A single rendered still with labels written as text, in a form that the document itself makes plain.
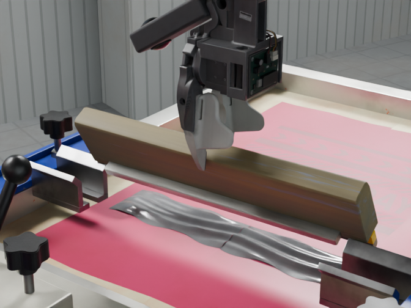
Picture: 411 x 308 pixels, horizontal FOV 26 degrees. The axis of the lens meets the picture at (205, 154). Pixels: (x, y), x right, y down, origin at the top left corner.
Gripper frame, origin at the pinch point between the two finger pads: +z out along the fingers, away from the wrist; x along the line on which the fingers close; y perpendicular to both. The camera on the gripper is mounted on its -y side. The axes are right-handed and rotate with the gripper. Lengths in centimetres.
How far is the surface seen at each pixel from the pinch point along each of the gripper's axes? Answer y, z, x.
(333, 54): -169, 110, 348
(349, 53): -163, 110, 355
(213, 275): 2.9, 13.8, -3.0
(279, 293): 11.0, 13.8, -1.7
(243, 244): 2.1, 13.4, 4.3
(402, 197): 11.9, 13.9, 28.1
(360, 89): -9, 11, 55
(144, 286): -2.0, 13.8, -9.5
